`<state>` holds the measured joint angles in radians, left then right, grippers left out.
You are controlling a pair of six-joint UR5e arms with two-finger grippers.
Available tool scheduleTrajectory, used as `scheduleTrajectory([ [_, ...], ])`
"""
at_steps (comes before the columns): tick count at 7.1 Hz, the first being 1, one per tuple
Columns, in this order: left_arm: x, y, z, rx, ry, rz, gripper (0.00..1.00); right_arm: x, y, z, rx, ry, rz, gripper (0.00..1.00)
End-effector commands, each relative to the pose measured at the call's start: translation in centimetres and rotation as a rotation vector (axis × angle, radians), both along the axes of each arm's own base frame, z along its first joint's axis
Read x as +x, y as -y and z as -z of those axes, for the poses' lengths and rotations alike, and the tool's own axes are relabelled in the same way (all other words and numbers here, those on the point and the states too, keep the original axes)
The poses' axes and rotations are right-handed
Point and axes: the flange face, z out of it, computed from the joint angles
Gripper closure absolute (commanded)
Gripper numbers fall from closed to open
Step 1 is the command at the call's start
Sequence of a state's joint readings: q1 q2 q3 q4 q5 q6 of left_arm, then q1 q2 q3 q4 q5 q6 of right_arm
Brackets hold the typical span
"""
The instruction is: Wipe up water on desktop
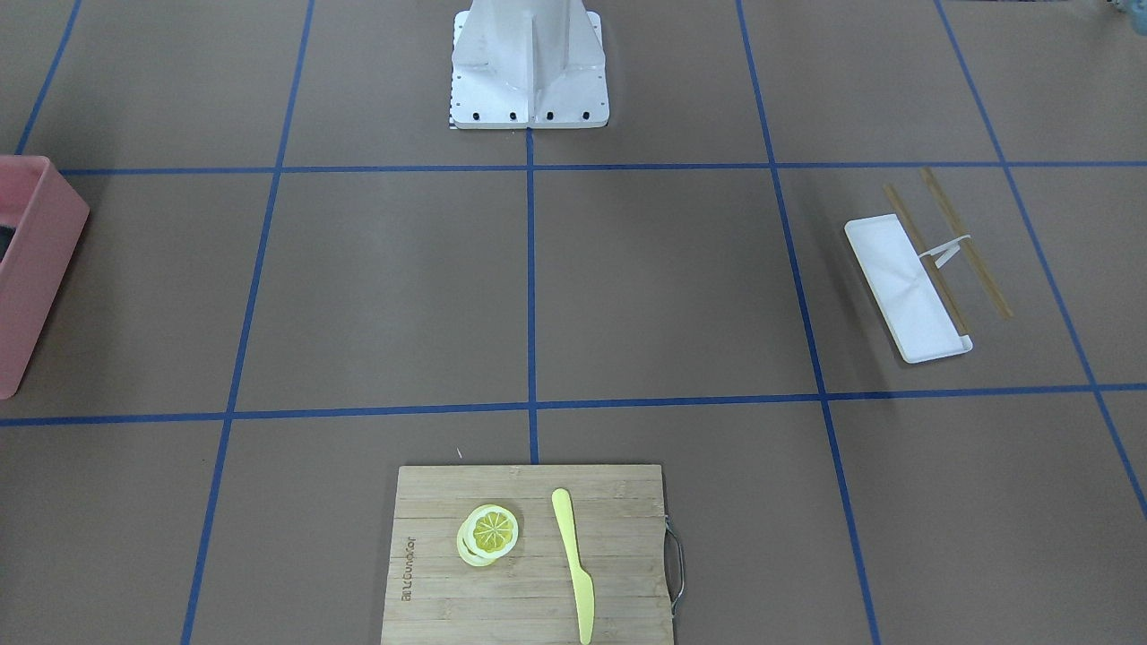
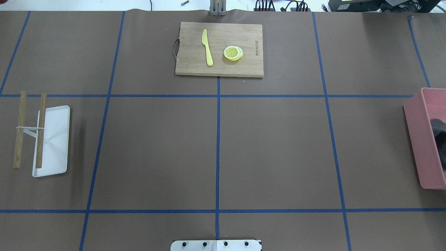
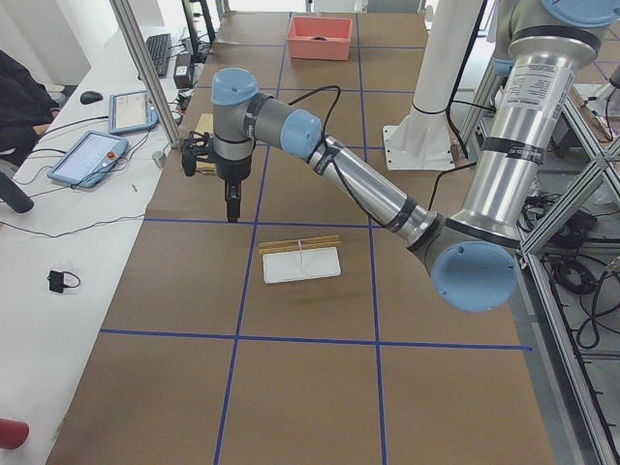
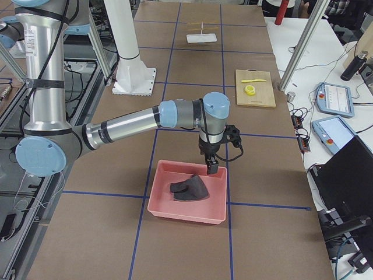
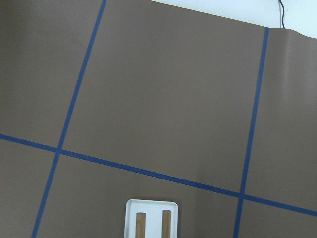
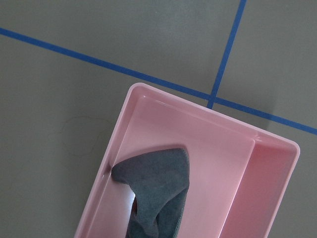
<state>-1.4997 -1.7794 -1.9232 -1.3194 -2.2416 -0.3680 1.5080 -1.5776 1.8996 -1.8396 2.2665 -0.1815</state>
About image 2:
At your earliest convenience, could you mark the wooden cutting board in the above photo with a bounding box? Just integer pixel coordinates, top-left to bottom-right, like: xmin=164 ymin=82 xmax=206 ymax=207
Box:
xmin=175 ymin=21 xmax=264 ymax=78

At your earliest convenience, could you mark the grey cloth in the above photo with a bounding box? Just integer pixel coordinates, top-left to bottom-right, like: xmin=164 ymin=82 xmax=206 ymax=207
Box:
xmin=430 ymin=119 xmax=446 ymax=172

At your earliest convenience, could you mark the white pedestal column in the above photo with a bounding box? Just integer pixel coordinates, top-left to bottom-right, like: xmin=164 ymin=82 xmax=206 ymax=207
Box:
xmin=170 ymin=239 xmax=262 ymax=251

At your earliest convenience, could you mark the white rectangular tray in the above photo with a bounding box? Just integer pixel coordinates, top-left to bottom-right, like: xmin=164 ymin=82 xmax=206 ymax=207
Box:
xmin=32 ymin=105 xmax=71 ymax=177

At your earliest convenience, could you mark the yellow plastic knife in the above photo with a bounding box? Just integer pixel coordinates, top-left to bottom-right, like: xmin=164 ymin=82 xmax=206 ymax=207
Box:
xmin=201 ymin=29 xmax=213 ymax=67

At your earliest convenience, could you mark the wooden towel rack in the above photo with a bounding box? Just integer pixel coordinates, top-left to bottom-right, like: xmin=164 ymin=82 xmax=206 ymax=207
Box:
xmin=13 ymin=91 xmax=47 ymax=169

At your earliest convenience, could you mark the aluminium frame post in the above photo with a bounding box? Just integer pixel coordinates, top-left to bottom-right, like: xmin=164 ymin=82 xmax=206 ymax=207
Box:
xmin=209 ymin=0 xmax=227 ymax=16

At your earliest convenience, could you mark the yellow lemon slice toy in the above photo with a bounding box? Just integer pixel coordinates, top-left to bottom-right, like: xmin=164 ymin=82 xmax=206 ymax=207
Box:
xmin=223 ymin=46 xmax=244 ymax=61

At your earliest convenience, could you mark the pink plastic bin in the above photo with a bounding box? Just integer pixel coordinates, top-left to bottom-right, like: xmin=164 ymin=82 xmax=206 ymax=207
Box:
xmin=403 ymin=88 xmax=446 ymax=190

